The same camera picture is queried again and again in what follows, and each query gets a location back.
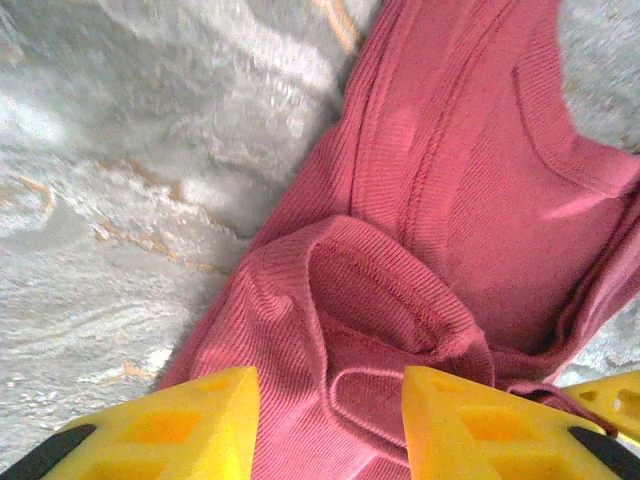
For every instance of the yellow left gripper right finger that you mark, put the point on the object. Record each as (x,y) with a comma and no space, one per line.
(480,440)

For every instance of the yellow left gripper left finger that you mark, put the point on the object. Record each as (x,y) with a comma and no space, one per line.
(165,435)

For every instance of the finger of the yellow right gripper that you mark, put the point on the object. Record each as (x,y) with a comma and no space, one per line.
(620,405)

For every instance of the red tank top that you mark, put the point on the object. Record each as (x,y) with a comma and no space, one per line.
(450,200)

